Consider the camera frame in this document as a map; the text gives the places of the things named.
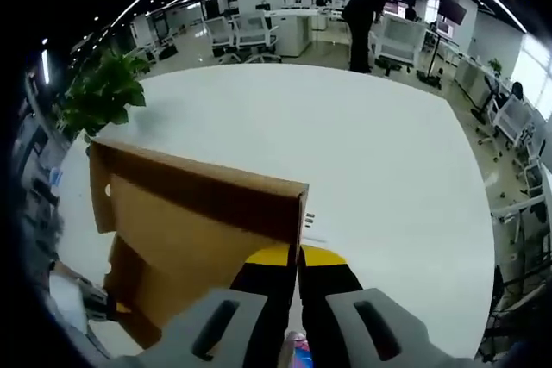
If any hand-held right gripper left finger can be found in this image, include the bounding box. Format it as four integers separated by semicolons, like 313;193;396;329
107;245;298;368

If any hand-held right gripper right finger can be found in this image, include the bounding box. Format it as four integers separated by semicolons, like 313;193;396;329
298;245;478;368

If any blue soft tissue pack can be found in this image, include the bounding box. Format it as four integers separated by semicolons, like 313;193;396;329
282;329;316;368

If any brown cardboard shoe box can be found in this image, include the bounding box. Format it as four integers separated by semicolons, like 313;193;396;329
88;138;311;351

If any green potted plant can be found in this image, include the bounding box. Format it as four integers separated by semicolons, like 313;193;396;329
58;51;150;145

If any white office chair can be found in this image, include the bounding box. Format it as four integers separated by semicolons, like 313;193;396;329
232;12;281;63
202;16;236;63
491;94;534;149
374;14;428;76

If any dark hanging screen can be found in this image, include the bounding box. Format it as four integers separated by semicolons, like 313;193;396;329
438;0;467;24

